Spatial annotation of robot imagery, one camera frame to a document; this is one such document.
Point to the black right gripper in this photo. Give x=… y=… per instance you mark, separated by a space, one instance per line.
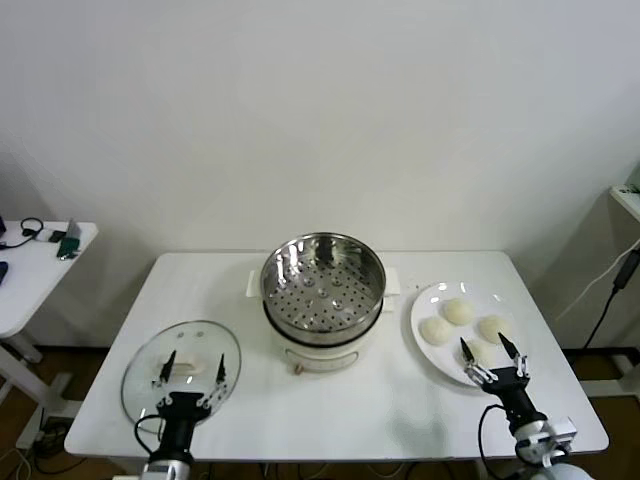
x=515 y=395

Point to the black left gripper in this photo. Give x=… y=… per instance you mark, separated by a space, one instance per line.
x=180 y=415

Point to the white steamed baozi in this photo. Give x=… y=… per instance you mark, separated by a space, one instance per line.
x=492 y=326
x=458 y=311
x=437 y=331
x=482 y=351

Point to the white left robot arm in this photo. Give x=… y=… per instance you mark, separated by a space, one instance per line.
x=165 y=470

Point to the stainless steel steamer basket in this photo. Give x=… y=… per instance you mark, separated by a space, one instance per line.
x=272 y=280

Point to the white round plate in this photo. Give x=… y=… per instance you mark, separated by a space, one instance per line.
x=435 y=305

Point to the cream electric cooker base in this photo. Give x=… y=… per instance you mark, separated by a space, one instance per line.
x=320 y=357

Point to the floor power strip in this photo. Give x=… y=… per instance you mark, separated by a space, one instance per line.
x=50 y=435

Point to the green small object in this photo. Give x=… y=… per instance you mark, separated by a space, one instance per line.
x=70 y=247

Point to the white side table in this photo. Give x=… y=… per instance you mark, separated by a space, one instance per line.
x=30 y=295

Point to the grey upright stand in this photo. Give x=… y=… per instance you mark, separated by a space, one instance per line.
x=74 y=228

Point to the small black phone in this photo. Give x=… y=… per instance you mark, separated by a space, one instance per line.
x=58 y=236

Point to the small white case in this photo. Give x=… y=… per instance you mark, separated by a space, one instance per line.
x=46 y=235

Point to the white shelf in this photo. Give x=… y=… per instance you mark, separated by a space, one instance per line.
x=627 y=200

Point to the dark blue object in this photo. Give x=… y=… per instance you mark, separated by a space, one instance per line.
x=2 y=272

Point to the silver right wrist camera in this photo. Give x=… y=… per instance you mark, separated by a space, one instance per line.
x=562 y=430

